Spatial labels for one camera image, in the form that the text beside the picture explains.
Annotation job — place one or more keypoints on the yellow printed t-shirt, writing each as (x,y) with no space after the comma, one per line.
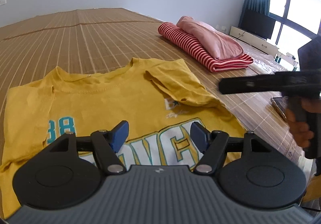
(100,98)

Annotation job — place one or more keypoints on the window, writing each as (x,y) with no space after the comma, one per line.
(301,8)

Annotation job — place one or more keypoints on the black television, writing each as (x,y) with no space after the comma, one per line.
(257,24)

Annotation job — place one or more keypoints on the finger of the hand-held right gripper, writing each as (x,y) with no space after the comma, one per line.
(248,84)

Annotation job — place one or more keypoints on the smartphone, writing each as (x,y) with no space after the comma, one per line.
(279,107)

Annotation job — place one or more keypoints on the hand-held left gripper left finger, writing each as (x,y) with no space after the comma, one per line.
(120,136)

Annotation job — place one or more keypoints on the folded red striped garment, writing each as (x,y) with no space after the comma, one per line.
(190,45)

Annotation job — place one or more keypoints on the small white table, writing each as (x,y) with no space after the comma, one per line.
(286,56)

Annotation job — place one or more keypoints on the wide white wall switch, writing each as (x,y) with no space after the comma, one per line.
(3,0)

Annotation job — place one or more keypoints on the white wall socket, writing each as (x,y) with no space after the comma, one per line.
(224,28)

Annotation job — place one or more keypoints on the person's right hand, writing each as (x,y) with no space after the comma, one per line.
(301,133)

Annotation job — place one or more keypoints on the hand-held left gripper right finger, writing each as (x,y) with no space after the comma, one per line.
(199,136)

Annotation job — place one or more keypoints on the white low cabinet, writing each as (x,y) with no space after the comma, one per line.
(250,38)

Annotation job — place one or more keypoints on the folded pink garment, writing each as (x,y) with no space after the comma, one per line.
(213,38)

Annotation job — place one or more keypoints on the patterned pink mattress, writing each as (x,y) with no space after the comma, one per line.
(263,63)

